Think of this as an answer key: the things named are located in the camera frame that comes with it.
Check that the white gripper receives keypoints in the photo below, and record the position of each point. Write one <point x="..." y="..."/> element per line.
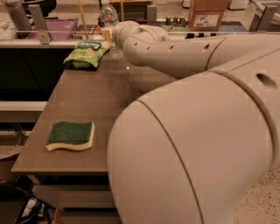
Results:
<point x="119" y="32"/>

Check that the clear plastic water bottle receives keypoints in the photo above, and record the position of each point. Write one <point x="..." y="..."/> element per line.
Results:
<point x="109" y="18"/>

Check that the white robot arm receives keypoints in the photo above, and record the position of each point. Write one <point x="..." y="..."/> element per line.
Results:
<point x="185" y="152"/>

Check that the green rice chip bag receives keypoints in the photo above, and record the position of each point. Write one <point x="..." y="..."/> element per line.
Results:
<point x="87" y="54"/>

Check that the purple plastic crate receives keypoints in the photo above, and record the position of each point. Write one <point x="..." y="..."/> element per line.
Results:
<point x="57" y="29"/>

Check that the cardboard box with label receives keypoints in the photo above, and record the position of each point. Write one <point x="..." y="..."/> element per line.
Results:
<point x="206" y="15"/>

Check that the green and yellow sponge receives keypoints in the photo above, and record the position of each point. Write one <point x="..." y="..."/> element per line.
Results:
<point x="73" y="136"/>

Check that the yellow broom handle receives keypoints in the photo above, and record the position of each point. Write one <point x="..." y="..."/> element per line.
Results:
<point x="83" y="19"/>

